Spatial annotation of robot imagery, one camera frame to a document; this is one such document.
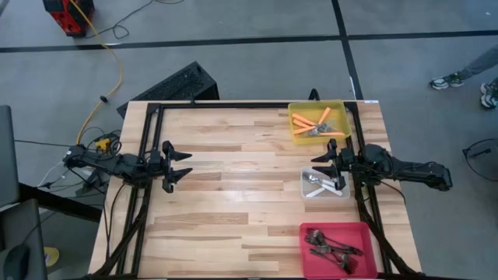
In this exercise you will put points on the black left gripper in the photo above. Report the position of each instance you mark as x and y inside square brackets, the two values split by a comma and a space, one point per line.
[163, 167]

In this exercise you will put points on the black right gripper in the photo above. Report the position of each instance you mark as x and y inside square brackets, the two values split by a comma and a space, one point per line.
[348, 163]

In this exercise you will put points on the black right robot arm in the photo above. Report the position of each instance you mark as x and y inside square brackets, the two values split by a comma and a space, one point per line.
[412, 171]

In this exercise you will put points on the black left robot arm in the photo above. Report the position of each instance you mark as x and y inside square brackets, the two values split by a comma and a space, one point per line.
[113, 163]

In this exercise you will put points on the clear plastic bin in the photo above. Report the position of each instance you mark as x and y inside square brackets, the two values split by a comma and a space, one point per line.
[307, 196]

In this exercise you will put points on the yellow plastic bin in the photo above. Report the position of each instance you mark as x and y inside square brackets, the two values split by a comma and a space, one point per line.
[338, 107]

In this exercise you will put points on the black clamp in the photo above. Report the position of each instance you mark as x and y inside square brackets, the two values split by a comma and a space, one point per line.
[311, 96]

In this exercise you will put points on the black perforated metal box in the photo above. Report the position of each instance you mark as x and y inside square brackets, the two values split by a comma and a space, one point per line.
[175, 85]

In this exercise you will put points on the red plastic bin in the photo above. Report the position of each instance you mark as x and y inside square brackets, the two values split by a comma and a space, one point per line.
[365, 233]

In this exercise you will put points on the black base beam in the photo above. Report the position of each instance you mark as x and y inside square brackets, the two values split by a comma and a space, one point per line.
[58, 202]

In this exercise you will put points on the yellow round object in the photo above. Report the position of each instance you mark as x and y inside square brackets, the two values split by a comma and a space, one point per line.
[52, 256]

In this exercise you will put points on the dark grey side desk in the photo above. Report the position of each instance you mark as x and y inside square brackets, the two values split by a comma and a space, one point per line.
[27, 233]

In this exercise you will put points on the dark grey monitor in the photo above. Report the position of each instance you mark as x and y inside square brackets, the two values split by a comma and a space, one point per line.
[8, 155]

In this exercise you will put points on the person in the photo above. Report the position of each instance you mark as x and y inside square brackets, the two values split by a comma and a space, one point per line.
[478, 64]

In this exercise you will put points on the red black equipment case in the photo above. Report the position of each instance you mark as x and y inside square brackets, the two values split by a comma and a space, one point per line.
[66, 17]

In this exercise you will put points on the black computer mouse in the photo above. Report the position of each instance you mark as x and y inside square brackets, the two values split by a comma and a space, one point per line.
[15, 262]

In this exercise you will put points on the black aluminium table frame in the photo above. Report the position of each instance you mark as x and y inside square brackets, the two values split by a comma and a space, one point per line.
[233, 105]

